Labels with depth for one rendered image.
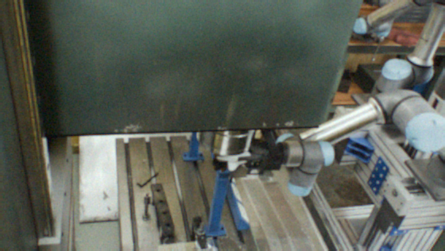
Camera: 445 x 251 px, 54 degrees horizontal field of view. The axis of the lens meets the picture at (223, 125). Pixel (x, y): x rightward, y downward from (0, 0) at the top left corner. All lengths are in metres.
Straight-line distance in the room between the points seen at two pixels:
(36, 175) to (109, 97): 0.21
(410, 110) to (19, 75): 1.08
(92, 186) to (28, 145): 1.32
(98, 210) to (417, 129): 1.42
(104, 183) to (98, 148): 0.19
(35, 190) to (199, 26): 0.46
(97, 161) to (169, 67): 1.39
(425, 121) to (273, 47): 0.62
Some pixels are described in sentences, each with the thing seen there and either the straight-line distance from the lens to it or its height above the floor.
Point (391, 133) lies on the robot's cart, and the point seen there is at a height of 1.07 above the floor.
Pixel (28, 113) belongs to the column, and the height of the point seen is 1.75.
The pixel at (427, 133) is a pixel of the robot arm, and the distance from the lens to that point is 1.42.
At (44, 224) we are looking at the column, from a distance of 1.06.
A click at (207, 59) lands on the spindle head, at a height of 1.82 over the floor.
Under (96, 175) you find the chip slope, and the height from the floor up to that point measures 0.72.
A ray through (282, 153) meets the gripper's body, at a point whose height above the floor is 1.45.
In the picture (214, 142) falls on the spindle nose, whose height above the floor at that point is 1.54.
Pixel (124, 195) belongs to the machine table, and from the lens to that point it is 1.87.
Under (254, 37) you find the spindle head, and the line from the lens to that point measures 0.92.
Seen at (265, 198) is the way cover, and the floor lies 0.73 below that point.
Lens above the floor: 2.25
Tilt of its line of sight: 36 degrees down
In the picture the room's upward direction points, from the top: 10 degrees clockwise
